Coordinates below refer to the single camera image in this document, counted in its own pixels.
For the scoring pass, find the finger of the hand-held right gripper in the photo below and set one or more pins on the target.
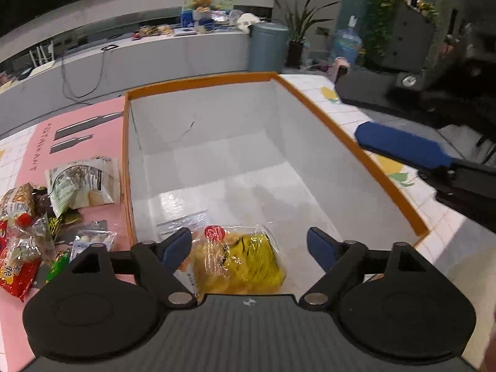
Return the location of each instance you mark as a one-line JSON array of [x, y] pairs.
[[403, 145], [368, 91]]

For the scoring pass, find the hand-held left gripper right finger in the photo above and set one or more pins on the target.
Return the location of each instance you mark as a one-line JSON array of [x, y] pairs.
[[321, 246]]

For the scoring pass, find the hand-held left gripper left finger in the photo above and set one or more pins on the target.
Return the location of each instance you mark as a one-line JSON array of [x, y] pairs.
[[178, 246]]

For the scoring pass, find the orange-rimmed white box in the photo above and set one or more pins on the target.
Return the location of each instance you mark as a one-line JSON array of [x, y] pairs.
[[232, 162]]

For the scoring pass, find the brown nut snack packet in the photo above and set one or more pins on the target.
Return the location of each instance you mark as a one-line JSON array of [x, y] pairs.
[[21, 197]]

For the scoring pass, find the red snack packet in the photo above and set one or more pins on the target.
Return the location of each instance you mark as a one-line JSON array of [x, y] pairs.
[[15, 279]]

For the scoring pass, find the pile of snacks on console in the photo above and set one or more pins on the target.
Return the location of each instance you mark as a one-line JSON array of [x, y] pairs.
[[155, 31]]

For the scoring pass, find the clear zip bag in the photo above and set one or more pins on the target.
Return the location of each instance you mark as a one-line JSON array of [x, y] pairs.
[[182, 223]]

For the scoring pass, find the white checkered tablecloth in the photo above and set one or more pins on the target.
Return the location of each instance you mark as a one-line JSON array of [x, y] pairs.
[[348, 116]]

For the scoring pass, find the blue water bottle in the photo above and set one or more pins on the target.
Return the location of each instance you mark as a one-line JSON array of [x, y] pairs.
[[347, 42]]

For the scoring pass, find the grey drawer cabinet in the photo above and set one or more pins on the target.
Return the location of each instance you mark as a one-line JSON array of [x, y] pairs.
[[409, 42]]

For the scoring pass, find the potted long-leaf plant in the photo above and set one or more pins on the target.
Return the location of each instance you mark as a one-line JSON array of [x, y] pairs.
[[295, 52]]

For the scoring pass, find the small packet of white balls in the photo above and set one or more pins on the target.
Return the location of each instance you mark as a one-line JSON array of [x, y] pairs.
[[93, 238]]

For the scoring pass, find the leafy vine plant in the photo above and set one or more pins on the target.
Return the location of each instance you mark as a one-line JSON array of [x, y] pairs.
[[381, 4]]

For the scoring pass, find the grey trash bin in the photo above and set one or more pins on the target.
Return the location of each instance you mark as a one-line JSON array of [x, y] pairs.
[[267, 50]]

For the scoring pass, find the white green snack packet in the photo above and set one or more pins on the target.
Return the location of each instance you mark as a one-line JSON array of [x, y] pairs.
[[81, 182]]

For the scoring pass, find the pink printed mat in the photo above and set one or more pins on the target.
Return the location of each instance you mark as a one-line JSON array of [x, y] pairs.
[[112, 143]]

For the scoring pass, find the yellow black snack packet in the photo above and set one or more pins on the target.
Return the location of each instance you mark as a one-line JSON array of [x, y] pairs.
[[58, 223]]

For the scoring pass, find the dark snack packet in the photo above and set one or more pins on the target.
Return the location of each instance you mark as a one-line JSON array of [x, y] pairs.
[[43, 201]]

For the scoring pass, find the clear wrapped snack packet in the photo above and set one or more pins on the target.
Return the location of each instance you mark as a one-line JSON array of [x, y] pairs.
[[29, 238]]

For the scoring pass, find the green picture board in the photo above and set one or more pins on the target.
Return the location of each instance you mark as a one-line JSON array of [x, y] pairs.
[[226, 0]]

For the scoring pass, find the long grey TV console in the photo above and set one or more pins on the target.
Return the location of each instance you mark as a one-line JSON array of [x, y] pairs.
[[155, 69]]

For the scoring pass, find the blue white box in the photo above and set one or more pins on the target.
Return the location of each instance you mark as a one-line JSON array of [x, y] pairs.
[[195, 19]]

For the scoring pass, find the small yellow teddy bear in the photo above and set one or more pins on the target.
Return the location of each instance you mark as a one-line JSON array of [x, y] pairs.
[[203, 0]]

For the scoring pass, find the white router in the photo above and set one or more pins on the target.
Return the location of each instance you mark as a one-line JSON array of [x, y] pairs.
[[40, 69]]

